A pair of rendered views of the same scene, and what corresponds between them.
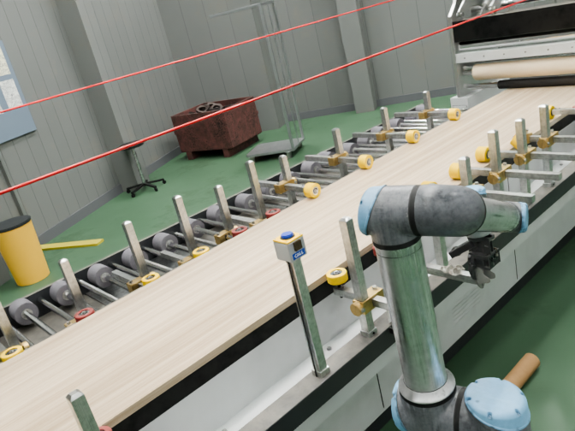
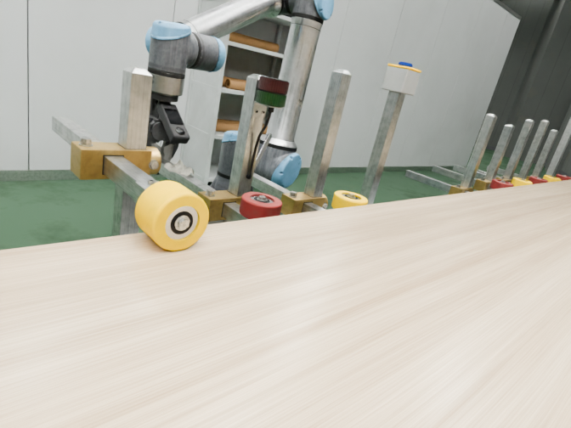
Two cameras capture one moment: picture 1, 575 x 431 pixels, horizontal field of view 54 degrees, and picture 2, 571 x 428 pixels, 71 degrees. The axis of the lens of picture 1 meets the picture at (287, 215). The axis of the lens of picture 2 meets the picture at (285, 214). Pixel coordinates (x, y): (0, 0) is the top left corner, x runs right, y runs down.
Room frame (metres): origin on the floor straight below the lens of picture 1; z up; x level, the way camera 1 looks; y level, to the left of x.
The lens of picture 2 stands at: (2.80, -0.40, 1.15)
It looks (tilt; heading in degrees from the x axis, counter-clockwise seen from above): 19 degrees down; 171
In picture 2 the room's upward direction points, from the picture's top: 13 degrees clockwise
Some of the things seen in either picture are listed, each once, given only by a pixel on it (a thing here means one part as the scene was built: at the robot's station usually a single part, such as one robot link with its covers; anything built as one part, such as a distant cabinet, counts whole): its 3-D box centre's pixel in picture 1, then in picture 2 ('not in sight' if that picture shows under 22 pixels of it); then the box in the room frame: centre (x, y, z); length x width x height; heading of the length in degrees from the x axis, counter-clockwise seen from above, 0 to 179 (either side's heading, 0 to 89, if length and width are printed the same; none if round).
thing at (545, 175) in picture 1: (505, 172); not in sight; (2.41, -1.02, 0.95); 0.50 x 0.04 x 0.04; 38
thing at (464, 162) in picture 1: (470, 209); not in sight; (2.24, -0.78, 0.89); 0.03 x 0.03 x 0.48; 38
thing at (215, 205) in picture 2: not in sight; (229, 205); (1.95, -0.40, 0.85); 0.13 x 0.06 x 0.05; 128
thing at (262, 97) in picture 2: not in sight; (271, 98); (1.97, -0.36, 1.09); 0.06 x 0.06 x 0.02
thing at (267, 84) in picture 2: not in sight; (273, 85); (1.97, -0.36, 1.11); 0.06 x 0.06 x 0.02
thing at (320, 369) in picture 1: (306, 317); (375, 167); (1.62, 0.02, 0.93); 0.05 x 0.04 x 0.45; 128
